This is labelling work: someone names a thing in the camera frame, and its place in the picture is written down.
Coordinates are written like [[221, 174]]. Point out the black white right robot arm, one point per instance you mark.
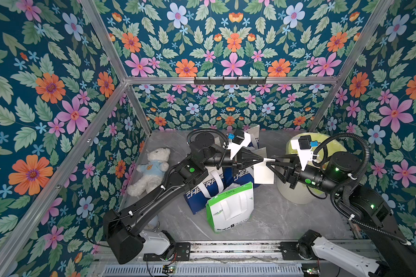
[[336, 167]]

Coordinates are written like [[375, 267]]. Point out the back right blue white bag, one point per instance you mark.
[[254, 133]]

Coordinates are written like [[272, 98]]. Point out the blue white bag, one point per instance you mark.
[[240, 177], [210, 187], [254, 133]]

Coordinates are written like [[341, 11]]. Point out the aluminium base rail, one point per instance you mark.
[[248, 258]]

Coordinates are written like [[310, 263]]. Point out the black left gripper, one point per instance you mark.
[[234, 161]]

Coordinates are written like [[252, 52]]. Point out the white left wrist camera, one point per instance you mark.
[[236, 141]]

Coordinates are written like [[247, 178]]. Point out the white trash bin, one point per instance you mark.
[[301, 194]]

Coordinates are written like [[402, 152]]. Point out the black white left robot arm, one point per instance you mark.
[[125, 230]]

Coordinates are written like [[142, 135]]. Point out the front left blue white bag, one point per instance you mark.
[[210, 187]]

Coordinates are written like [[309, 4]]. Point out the white teddy bear blue shirt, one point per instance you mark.
[[153, 172]]

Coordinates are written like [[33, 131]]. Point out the green white takeout bag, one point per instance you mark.
[[231, 207]]

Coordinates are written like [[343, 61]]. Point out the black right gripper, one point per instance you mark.
[[293, 171]]

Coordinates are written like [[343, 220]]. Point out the black wall hook rail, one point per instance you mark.
[[244, 81]]

